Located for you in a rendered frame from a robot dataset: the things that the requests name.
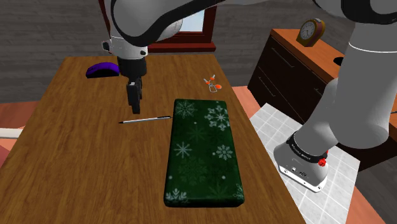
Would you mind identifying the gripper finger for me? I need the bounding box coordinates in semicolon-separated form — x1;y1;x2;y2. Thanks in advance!
125;81;138;115
136;77;144;115

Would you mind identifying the silver black pen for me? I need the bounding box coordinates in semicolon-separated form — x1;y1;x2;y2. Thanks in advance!
118;115;173;125

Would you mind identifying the purple computer mouse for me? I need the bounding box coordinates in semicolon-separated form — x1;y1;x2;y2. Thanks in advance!
85;61;121;80

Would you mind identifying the red framed window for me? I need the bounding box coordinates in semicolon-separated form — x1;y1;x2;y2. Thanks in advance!
98;0;217;53

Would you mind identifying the orange silver small tool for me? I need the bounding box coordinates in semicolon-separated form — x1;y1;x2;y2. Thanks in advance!
203;74;223;94

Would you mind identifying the green snowflake gift box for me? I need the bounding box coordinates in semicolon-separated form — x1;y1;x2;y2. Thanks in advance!
163;98;246;208

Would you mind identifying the dark wooden chest of drawers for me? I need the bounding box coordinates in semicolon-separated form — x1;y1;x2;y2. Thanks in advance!
247;28;397;172

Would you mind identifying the white tiled robot stand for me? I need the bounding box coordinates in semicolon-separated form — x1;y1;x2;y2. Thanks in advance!
249;102;363;224

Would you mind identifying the wooden mantel clock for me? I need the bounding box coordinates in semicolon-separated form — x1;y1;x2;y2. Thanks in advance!
295;18;326;48

